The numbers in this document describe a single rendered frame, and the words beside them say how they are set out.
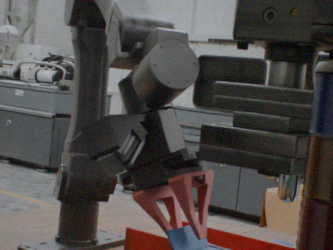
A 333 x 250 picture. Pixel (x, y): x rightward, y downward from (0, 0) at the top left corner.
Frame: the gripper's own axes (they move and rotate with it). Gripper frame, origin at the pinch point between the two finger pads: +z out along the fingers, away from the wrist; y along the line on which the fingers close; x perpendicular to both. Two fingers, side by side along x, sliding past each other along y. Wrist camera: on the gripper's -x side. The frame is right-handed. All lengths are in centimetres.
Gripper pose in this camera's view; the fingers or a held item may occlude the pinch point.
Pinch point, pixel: (189, 235)
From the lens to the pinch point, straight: 74.8
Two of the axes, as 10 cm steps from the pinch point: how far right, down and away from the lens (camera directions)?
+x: 5.8, -0.2, 8.2
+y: 7.6, -3.4, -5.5
